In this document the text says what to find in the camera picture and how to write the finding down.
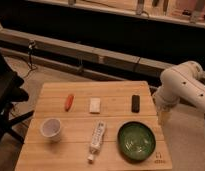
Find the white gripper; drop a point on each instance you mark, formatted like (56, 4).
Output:
(164, 101)

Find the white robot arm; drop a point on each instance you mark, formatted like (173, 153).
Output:
(179, 82)

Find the green ceramic bowl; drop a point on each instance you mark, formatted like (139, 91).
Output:
(136, 141)

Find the black rectangular block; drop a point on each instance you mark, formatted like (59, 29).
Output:
(135, 106)

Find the white eraser block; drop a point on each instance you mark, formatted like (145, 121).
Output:
(95, 104)

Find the white toothpaste tube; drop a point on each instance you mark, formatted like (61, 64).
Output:
(96, 140)

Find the orange carrot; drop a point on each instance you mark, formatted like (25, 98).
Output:
(68, 102)

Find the black chair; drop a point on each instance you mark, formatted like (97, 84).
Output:
(10, 92)

